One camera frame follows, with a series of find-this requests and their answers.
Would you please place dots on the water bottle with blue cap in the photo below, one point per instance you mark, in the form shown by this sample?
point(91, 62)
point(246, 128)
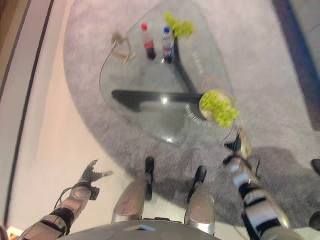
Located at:
point(168, 45)

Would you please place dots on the dark wall trim strip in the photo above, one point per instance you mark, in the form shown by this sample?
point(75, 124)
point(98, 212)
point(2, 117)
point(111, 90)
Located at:
point(23, 60)

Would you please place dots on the robot dark foot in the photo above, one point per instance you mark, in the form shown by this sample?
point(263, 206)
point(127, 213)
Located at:
point(200, 175)
point(149, 166)

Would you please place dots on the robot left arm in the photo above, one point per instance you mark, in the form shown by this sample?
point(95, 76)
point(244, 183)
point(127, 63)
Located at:
point(62, 212)

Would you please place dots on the beige wooden ornament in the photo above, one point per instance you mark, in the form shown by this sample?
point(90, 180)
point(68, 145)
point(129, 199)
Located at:
point(125, 50)

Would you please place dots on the cola bottle with red cap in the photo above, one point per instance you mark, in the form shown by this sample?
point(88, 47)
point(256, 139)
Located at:
point(148, 42)

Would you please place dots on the green grape bunch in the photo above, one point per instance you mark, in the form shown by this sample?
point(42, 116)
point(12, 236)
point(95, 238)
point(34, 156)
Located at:
point(181, 26)
point(220, 107)

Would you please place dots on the dark round object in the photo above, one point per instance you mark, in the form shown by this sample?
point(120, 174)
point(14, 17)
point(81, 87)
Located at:
point(315, 220)
point(316, 167)

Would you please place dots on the glass coffee table top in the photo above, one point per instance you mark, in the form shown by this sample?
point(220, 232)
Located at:
point(155, 82)

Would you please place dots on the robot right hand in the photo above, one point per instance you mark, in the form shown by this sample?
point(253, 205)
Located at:
point(239, 145)

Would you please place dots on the robot grey torso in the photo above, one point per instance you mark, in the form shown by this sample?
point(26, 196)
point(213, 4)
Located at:
point(140, 231)

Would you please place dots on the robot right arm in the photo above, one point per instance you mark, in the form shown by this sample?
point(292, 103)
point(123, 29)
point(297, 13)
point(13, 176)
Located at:
point(260, 200)

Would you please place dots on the robot left silver leg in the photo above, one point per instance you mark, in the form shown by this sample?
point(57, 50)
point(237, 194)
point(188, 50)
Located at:
point(131, 197)

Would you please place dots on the robot left dark foot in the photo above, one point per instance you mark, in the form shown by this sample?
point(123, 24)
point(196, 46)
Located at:
point(149, 166)

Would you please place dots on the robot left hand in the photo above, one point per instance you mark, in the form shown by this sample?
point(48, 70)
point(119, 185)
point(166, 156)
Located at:
point(92, 173)

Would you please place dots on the black table base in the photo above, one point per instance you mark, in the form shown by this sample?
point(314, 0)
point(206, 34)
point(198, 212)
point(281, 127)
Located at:
point(160, 98)

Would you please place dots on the robot silver leg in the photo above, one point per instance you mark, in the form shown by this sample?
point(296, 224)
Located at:
point(131, 197)
point(201, 210)

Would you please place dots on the grey shaggy rug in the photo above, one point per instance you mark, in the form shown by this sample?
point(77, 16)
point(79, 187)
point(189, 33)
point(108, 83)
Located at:
point(262, 82)

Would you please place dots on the robot right silver leg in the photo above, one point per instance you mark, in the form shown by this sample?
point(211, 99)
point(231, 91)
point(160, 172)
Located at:
point(201, 210)

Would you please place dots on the robot right dark foot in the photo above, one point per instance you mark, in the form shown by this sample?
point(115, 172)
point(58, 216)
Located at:
point(200, 175)

